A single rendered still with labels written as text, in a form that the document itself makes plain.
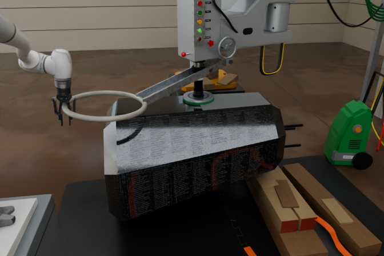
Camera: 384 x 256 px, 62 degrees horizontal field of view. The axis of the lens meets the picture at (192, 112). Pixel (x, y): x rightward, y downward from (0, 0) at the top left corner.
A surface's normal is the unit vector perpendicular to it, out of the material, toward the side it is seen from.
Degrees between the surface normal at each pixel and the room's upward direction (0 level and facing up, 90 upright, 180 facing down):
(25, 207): 2
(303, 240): 0
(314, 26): 90
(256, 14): 90
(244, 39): 90
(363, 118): 90
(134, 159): 45
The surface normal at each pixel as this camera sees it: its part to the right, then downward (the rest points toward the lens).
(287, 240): 0.00, -0.92
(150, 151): 0.15, -0.38
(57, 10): 0.14, 0.39
